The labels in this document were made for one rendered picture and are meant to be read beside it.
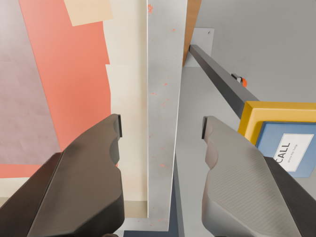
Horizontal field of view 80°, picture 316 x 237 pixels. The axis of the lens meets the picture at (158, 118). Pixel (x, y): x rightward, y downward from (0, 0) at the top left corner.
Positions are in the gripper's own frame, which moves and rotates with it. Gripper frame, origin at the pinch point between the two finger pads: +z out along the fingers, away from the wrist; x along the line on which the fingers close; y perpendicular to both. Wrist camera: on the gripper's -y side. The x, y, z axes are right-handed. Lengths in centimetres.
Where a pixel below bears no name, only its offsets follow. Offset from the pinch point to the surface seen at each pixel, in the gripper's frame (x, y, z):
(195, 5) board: 18, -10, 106
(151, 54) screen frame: -1.1, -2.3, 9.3
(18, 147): -22.4, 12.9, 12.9
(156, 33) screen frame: -0.6, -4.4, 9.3
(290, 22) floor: 72, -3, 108
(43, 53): -14.3, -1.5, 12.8
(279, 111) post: 16.7, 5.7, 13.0
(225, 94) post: 17.4, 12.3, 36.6
